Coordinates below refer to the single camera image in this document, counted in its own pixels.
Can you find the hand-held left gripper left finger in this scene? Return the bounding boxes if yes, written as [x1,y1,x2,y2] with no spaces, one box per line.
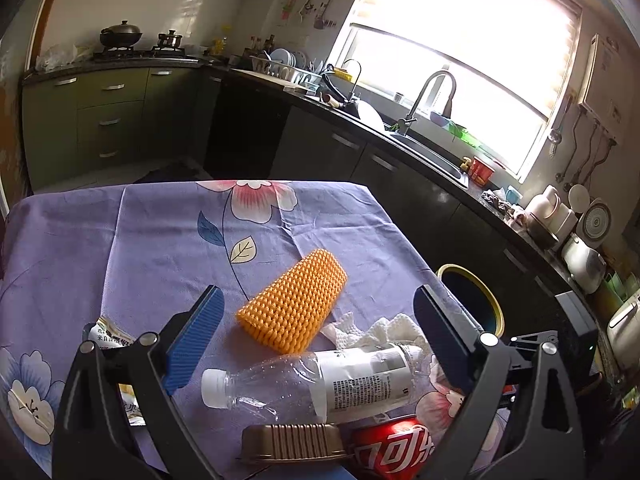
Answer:
[52,285,226,480]

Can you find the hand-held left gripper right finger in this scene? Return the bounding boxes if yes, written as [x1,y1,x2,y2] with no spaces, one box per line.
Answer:
[413,284,586,480]

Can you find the white paper towel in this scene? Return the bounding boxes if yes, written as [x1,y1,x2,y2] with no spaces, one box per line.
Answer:
[320,311,433,361]

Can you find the yellow-rimmed trash bin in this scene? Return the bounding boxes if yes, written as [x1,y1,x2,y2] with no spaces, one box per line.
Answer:
[436,263,503,338]

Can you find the clear plastic bottle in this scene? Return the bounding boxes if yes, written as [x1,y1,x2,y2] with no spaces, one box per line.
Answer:
[201,342,433,423]

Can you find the orange foam net sleeve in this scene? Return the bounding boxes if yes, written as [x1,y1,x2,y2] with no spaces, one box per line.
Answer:
[235,248,348,354]

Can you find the red soda can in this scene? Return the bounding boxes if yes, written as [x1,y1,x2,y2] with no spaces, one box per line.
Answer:
[350,415,438,480]

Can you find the brown plastic tray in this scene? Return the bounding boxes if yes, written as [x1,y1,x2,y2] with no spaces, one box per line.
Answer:
[240,422,348,466]

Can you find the white countertop appliance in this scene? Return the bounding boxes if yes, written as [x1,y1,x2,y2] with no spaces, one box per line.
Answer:
[606,297,640,358]

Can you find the white rice cooker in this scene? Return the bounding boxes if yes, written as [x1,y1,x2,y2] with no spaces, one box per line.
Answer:
[560,232,608,295]

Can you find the torn snack wrapper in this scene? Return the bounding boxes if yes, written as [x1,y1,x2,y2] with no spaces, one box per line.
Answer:
[82,316,151,428]

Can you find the purple floral tablecloth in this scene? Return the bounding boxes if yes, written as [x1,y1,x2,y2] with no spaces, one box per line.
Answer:
[2,179,506,480]

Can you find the white kettle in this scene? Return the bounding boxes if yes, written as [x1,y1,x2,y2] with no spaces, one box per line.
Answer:
[525,185,578,241]

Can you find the red instant noodle cup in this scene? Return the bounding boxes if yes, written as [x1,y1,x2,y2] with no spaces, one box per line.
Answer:
[470,156,496,186]

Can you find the steel kitchen sink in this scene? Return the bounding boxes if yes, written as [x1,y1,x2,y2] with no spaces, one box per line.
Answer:
[387,132,468,188]

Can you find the dark kitchen cabinets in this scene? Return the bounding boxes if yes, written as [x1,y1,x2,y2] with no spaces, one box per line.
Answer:
[202,72,601,361]

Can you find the green kitchen cabinets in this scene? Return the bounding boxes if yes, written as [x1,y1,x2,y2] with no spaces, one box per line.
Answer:
[20,62,223,193]

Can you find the white water heater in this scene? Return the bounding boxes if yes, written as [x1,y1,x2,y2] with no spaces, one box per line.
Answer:
[577,34,631,143]

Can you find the steel kitchen faucet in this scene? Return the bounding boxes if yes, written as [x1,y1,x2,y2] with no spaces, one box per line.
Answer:
[397,70,457,136]

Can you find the dish rack with dishes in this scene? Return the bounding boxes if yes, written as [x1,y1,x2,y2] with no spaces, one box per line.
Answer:
[250,49,323,86]

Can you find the gas stove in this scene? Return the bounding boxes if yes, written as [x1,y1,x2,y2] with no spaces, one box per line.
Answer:
[92,46,187,61]

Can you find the condiment bottles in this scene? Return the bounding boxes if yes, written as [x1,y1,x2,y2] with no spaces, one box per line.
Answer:
[247,35,278,58]

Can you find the clear plastic bag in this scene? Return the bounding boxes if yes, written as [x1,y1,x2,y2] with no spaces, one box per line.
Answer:
[35,42,96,72]

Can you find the black wok with lid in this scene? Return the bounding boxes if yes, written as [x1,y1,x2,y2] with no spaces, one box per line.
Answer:
[99,20,143,50]

